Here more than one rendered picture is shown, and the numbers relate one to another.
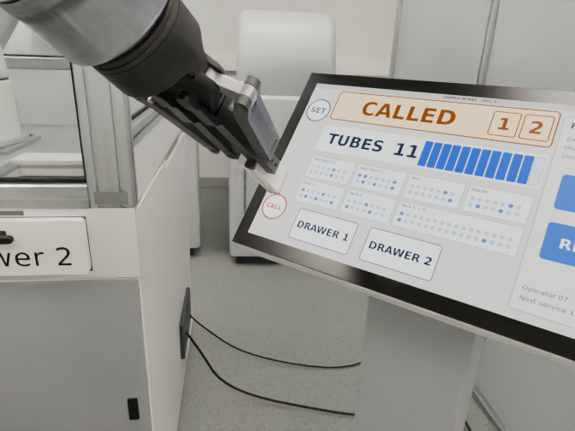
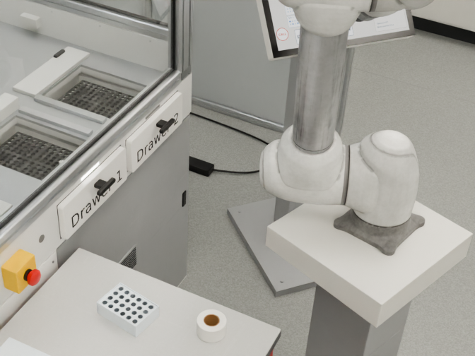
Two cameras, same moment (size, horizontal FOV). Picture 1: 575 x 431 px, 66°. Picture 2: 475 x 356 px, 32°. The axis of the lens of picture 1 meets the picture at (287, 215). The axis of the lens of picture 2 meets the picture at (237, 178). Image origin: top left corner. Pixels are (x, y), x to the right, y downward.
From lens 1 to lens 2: 2.35 m
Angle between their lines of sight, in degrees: 53
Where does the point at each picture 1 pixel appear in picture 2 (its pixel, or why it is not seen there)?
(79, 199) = (177, 81)
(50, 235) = (172, 109)
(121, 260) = (186, 106)
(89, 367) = (172, 184)
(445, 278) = (357, 31)
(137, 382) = (186, 179)
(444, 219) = not seen: hidden behind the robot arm
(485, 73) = not seen: outside the picture
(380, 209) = not seen: hidden behind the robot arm
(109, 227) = (184, 90)
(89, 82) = (184, 13)
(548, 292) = (382, 22)
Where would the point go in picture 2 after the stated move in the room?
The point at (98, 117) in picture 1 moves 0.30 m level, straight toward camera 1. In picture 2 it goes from (185, 30) to (288, 44)
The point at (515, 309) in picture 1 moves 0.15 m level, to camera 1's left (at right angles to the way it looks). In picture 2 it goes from (378, 31) to (357, 49)
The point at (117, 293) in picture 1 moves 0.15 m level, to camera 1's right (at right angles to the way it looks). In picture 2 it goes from (184, 128) to (210, 107)
